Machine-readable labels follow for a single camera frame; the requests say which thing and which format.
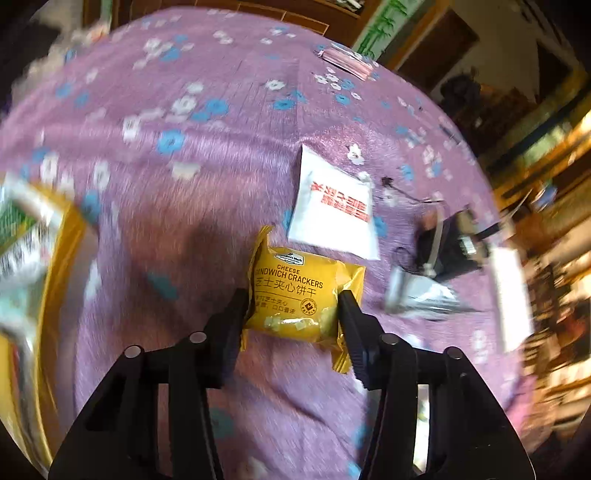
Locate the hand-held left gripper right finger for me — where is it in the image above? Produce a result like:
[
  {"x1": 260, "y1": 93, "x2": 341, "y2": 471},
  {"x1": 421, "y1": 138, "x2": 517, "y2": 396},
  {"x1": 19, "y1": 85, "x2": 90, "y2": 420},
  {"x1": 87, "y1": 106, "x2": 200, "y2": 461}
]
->
[{"x1": 338, "y1": 290, "x2": 535, "y2": 480}]

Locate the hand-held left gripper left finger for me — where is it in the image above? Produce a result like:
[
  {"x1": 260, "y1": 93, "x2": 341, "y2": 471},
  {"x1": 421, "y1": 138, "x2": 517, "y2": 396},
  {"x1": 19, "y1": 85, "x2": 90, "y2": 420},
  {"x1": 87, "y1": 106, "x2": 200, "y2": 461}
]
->
[{"x1": 48, "y1": 288, "x2": 250, "y2": 480}]

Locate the yellow cracker packet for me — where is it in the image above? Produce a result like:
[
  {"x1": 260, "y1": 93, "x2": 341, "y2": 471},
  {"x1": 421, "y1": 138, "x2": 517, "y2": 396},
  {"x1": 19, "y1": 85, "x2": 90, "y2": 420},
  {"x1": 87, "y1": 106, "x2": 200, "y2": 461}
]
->
[{"x1": 240, "y1": 226, "x2": 366, "y2": 374}]

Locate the white foam box yellow tape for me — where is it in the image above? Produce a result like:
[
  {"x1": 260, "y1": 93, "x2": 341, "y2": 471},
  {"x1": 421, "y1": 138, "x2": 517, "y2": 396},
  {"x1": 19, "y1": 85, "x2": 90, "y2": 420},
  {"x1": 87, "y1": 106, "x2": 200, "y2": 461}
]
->
[{"x1": 0, "y1": 173, "x2": 89, "y2": 468}]

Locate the silver foil packet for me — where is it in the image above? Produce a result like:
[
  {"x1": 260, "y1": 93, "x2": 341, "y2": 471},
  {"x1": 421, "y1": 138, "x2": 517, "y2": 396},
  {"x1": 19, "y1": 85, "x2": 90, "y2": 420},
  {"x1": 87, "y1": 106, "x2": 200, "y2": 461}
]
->
[{"x1": 385, "y1": 268, "x2": 463, "y2": 317}]

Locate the purple floral tablecloth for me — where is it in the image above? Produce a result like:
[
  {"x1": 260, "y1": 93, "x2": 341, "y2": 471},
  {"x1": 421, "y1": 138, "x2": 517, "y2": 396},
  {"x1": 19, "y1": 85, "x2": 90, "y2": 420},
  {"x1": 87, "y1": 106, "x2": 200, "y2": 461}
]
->
[{"x1": 0, "y1": 7, "x2": 539, "y2": 480}]

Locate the white packet red print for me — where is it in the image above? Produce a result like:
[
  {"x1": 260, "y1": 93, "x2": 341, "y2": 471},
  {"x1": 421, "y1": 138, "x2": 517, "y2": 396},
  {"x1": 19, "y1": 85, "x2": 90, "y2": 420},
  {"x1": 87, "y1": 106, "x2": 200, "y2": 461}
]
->
[{"x1": 287, "y1": 144, "x2": 381, "y2": 260}]

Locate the small black device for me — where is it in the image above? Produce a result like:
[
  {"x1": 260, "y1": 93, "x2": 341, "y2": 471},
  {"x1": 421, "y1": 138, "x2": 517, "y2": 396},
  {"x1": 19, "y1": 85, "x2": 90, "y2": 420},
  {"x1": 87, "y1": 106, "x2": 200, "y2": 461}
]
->
[{"x1": 414, "y1": 208, "x2": 491, "y2": 278}]

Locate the green white snack packet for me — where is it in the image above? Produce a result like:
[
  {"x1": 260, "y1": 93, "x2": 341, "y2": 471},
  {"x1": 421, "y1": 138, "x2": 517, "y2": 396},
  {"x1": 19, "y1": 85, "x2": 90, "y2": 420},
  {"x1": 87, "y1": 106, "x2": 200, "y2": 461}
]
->
[{"x1": 0, "y1": 178, "x2": 66, "y2": 334}]

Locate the pink face mask packet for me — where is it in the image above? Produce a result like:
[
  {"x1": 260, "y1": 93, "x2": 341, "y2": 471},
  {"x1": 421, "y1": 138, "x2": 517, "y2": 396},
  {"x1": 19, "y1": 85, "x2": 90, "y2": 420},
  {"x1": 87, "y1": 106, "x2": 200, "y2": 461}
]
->
[{"x1": 318, "y1": 43, "x2": 380, "y2": 80}]

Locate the black cable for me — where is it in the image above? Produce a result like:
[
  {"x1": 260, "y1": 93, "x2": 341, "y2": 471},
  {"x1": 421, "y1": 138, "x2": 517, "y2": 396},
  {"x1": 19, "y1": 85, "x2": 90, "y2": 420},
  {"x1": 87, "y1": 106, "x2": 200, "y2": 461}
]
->
[{"x1": 379, "y1": 176, "x2": 445, "y2": 205}]

